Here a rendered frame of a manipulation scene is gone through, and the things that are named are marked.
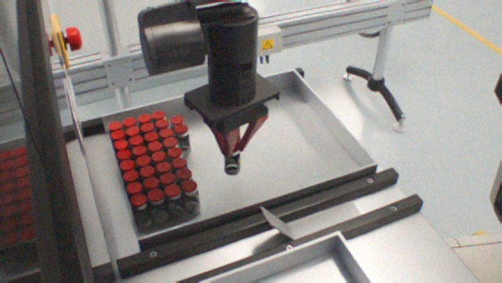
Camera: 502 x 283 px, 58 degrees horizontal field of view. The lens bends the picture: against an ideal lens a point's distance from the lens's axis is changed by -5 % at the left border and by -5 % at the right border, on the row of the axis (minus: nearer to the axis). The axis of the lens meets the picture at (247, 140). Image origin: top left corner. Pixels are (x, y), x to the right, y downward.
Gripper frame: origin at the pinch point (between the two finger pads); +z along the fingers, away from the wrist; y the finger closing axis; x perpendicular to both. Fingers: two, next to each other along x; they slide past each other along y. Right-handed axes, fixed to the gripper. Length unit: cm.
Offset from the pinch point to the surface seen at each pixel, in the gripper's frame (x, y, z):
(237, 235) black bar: 8.6, 5.5, 5.7
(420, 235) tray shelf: 22.6, -14.1, 6.3
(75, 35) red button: -32.0, 8.3, -5.6
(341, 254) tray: 18.7, -2.9, 5.3
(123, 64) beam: -94, -22, 43
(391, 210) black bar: 18.1, -12.6, 4.4
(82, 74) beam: -98, -9, 44
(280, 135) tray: -3.7, -11.9, 6.4
